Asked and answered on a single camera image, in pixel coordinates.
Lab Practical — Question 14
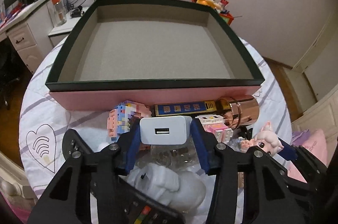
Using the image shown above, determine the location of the blue yellow rectangular box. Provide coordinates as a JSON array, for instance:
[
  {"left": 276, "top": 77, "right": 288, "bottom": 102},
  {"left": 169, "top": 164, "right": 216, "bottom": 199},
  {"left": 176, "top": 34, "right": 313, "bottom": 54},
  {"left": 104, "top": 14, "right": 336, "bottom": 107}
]
[{"left": 154, "top": 100, "right": 217, "bottom": 117}]

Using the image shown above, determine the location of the white USB charger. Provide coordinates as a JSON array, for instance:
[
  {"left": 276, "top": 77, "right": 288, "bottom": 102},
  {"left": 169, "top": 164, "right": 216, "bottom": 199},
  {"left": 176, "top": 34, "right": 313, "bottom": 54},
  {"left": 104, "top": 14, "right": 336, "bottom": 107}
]
[{"left": 140, "top": 116, "right": 192, "bottom": 146}]

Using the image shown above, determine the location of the rose gold metal cylinder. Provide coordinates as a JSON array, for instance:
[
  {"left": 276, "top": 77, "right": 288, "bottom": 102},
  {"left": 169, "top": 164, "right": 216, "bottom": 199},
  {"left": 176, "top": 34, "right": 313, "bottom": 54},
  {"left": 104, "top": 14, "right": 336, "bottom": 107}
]
[{"left": 216, "top": 95, "right": 259, "bottom": 129}]

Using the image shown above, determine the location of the red toy basket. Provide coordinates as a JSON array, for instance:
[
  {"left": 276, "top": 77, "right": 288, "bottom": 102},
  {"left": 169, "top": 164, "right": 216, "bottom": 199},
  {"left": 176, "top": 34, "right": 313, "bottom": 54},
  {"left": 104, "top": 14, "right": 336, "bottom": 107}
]
[{"left": 219, "top": 12, "right": 234, "bottom": 26}]

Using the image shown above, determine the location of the pink cushion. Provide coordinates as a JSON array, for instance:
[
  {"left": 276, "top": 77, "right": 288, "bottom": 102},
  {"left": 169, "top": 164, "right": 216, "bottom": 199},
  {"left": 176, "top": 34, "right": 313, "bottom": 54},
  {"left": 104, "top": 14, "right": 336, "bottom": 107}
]
[{"left": 288, "top": 129, "right": 328, "bottom": 183}]

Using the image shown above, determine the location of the white desk with drawers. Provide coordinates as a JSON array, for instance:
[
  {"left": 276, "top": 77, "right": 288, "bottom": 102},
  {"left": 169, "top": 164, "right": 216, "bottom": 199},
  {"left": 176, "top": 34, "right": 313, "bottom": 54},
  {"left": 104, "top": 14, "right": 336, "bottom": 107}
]
[{"left": 1, "top": 0, "right": 55, "bottom": 73}]

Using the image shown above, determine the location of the clear glass jar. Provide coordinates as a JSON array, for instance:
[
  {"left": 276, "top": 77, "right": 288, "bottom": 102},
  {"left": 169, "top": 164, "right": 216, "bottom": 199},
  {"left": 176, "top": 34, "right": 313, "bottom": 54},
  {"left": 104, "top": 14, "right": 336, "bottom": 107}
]
[{"left": 141, "top": 143, "right": 198, "bottom": 170}]

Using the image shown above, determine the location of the black remote control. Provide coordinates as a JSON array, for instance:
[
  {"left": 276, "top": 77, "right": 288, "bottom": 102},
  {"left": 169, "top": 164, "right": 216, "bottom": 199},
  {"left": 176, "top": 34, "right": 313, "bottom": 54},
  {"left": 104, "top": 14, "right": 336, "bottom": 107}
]
[{"left": 117, "top": 177, "right": 186, "bottom": 224}]

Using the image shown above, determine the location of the pink white brick toy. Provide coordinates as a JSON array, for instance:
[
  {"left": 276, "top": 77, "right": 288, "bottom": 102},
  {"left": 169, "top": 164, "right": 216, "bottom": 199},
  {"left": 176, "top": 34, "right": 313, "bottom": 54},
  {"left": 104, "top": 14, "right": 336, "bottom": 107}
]
[{"left": 196, "top": 114, "right": 233, "bottom": 144}]

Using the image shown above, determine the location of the pastel brick block toy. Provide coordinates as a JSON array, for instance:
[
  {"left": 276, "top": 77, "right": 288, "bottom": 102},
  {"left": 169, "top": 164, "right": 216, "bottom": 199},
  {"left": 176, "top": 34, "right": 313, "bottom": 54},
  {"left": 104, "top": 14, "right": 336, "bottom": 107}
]
[{"left": 107, "top": 100, "right": 151, "bottom": 142}]

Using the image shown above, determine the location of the small white side cabinet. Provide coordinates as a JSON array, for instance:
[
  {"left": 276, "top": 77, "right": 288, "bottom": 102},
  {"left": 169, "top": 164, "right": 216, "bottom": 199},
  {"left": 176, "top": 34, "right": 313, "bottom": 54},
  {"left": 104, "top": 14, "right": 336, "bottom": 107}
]
[{"left": 48, "top": 12, "right": 80, "bottom": 47}]

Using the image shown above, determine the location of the orange lid water bottle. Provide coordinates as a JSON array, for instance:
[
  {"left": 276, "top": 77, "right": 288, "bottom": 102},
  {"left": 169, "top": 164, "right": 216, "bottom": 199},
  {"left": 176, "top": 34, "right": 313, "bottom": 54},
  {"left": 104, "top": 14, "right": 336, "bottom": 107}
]
[{"left": 52, "top": 0, "right": 67, "bottom": 26}]

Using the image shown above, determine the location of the green pink storage box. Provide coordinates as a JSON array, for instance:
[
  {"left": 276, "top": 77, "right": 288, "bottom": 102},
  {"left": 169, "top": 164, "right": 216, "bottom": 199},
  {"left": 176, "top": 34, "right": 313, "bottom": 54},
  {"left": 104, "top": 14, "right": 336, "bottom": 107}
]
[{"left": 46, "top": 0, "right": 264, "bottom": 111}]

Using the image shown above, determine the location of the white bear night light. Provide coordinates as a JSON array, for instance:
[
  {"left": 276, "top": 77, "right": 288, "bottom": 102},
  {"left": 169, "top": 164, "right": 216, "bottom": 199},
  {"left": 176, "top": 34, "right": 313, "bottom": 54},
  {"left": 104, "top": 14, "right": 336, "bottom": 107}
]
[{"left": 126, "top": 163, "right": 206, "bottom": 213}]

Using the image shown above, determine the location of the pink pig doll figurine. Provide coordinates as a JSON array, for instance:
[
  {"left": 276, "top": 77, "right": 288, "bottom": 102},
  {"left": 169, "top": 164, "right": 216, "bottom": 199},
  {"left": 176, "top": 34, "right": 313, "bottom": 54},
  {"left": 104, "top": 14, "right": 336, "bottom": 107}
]
[{"left": 240, "top": 121, "right": 284, "bottom": 156}]

